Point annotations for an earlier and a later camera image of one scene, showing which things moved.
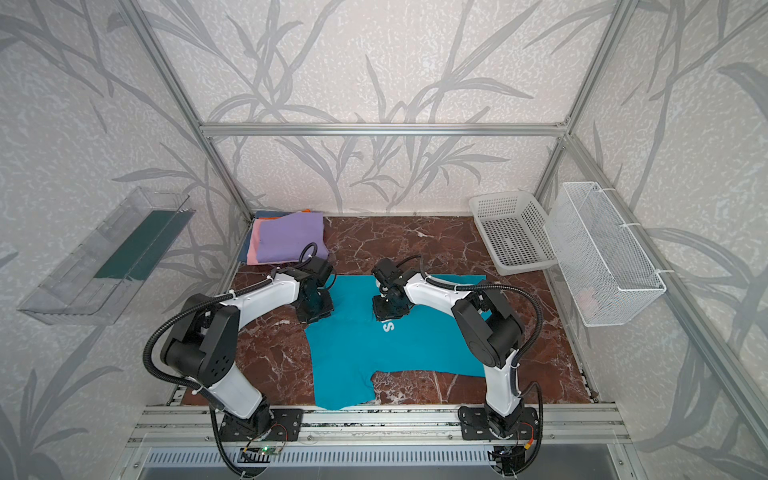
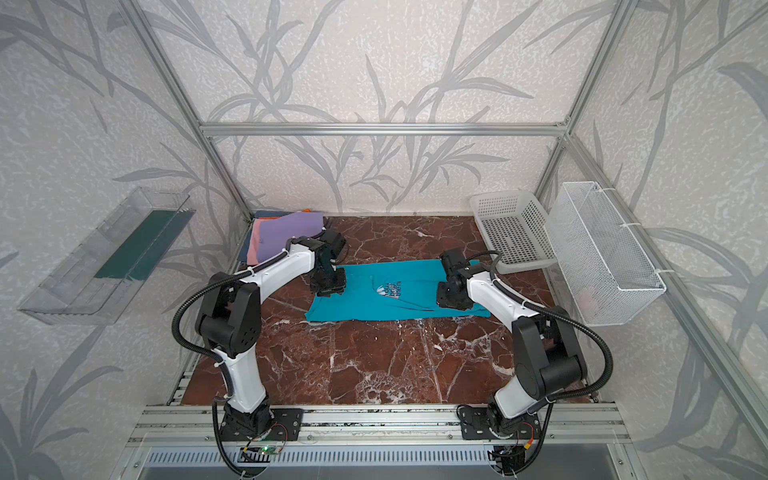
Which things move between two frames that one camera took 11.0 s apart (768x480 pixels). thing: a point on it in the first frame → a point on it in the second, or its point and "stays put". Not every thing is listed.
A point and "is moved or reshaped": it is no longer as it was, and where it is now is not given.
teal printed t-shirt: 342,353 is moved or reshaped
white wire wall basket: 608,272 stays put
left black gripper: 318,306 → 328,284
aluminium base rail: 202,425 stays put
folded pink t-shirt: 252,255 stays put
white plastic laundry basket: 516,232 stays put
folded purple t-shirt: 281,240 stays put
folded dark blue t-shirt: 243,257 stays put
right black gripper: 390,303 → 452,299
